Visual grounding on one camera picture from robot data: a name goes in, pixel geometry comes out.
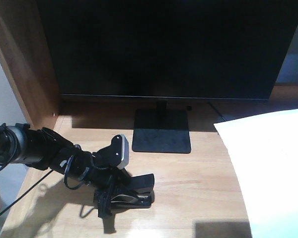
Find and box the white paper sheet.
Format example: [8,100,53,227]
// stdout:
[215,109,298,238]

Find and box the wooden desk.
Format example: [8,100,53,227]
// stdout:
[0,0,298,238]

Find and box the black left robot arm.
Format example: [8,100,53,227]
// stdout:
[0,123,131,190]

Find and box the black monitor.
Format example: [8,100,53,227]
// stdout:
[37,0,298,153]

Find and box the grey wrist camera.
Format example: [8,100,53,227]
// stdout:
[111,134,129,170]

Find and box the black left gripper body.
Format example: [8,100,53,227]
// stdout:
[49,146,131,190]

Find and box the black stapler with orange tab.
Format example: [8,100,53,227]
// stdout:
[93,174,154,219]

